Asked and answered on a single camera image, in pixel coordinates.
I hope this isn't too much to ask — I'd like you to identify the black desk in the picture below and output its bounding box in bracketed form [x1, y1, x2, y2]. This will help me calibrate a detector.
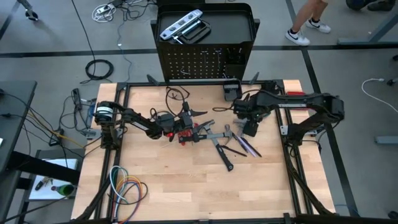
[0, 80, 81, 224]

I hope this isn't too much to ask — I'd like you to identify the white power strip with cable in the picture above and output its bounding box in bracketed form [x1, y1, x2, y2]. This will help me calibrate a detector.
[91, 2, 118, 24]

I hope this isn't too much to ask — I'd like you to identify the black pegboard tool cart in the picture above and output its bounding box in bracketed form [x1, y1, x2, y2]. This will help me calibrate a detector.
[150, 2, 261, 82]

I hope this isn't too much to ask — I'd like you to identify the green bottle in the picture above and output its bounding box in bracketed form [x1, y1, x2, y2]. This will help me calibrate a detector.
[50, 184, 76, 197]

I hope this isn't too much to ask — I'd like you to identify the grey side table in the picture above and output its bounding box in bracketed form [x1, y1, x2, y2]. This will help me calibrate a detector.
[18, 148, 85, 224]

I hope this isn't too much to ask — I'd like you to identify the steel claw hammer black grip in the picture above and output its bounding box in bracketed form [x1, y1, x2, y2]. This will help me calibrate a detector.
[200, 119, 234, 172]
[178, 124, 234, 146]

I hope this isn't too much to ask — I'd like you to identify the green cable loop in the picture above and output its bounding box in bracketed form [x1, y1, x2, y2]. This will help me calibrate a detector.
[112, 167, 130, 206]

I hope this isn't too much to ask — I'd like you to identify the grey torpedo spirit level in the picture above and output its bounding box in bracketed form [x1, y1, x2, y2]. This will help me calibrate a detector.
[159, 9, 204, 42]

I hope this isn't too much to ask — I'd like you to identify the black aluminium table frame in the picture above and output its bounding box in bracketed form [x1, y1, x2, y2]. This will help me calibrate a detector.
[70, 79, 337, 224]

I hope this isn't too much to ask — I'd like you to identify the black chair base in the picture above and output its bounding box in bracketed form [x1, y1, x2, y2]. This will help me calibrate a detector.
[15, 0, 40, 22]

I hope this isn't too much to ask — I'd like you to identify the black left wrist camera cable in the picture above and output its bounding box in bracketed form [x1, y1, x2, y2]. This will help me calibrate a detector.
[149, 107, 175, 122]

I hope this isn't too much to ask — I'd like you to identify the orange cable loop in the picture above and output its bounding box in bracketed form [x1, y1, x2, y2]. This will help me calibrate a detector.
[117, 176, 144, 203]

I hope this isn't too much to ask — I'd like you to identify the white paper sheet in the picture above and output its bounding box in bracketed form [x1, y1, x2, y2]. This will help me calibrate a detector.
[30, 158, 78, 200]

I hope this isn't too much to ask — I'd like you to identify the blue cable loop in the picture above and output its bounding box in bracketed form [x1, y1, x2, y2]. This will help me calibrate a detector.
[114, 182, 141, 220]

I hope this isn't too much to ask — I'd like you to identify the yellow cable loop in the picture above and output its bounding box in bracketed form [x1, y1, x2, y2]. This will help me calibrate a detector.
[115, 175, 141, 195]

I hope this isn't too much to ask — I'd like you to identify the white cable loop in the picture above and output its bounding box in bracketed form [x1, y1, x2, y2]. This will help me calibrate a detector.
[109, 166, 129, 205]

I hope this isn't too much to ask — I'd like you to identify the silver mounting bracket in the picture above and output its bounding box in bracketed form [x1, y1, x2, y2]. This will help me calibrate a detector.
[81, 128, 98, 140]
[279, 124, 295, 136]

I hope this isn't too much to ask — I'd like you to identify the bunch of keys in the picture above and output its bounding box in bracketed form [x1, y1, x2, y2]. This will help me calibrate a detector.
[34, 176, 54, 192]

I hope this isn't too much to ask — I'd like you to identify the person's leg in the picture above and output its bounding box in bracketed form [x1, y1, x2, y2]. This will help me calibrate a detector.
[292, 0, 315, 32]
[310, 0, 328, 22]

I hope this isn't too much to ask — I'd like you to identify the black clamp with silver bar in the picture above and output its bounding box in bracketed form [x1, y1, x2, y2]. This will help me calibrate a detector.
[172, 17, 212, 45]

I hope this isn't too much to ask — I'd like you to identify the purple cable loop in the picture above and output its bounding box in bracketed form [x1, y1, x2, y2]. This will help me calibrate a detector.
[123, 183, 149, 224]

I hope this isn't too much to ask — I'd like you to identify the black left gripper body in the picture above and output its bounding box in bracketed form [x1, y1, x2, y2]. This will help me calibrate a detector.
[158, 112, 195, 134]

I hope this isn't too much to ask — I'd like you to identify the grey desk foot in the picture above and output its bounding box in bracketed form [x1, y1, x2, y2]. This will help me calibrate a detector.
[374, 135, 398, 145]

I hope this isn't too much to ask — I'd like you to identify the white floor cable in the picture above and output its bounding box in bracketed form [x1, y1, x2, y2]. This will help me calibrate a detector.
[361, 78, 398, 113]

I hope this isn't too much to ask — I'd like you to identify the black plastic pegboard bin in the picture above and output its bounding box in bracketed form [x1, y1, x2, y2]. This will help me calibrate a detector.
[222, 79, 243, 102]

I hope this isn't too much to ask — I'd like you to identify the black pegboard tool holder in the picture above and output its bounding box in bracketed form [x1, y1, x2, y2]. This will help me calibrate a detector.
[224, 46, 246, 67]

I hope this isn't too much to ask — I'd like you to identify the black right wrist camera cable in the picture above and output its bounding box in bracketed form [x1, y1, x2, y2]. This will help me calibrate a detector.
[212, 90, 265, 113]

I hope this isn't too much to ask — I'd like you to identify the person's foot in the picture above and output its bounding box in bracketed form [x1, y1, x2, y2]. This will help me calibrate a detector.
[285, 28, 311, 47]
[366, 0, 396, 12]
[305, 18, 332, 34]

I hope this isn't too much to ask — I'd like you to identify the black coiled floor cable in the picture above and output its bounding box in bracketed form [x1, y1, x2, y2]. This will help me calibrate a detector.
[80, 58, 115, 85]

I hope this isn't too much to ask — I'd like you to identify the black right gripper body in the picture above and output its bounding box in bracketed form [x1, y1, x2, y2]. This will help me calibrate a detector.
[233, 98, 265, 122]

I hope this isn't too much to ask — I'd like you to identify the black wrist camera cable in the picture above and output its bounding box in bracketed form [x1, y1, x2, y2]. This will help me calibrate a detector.
[212, 90, 265, 113]
[149, 107, 175, 122]

